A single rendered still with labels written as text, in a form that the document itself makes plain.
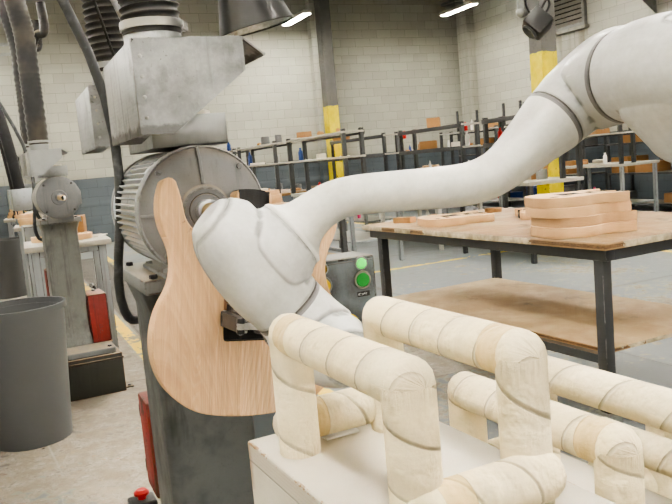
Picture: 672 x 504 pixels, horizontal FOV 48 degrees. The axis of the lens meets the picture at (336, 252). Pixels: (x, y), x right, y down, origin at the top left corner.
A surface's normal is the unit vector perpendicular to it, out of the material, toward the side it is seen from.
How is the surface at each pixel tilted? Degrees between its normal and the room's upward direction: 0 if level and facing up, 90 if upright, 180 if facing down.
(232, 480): 90
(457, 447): 0
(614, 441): 57
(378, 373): 64
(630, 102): 127
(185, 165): 82
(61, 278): 90
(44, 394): 93
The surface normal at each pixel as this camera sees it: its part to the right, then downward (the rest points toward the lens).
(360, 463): -0.09, -0.99
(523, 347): -0.13, -0.44
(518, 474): 0.25, -0.67
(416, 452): 0.02, 0.12
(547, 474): 0.36, -0.40
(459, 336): -0.84, -0.31
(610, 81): -0.94, 0.27
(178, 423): 0.41, 0.07
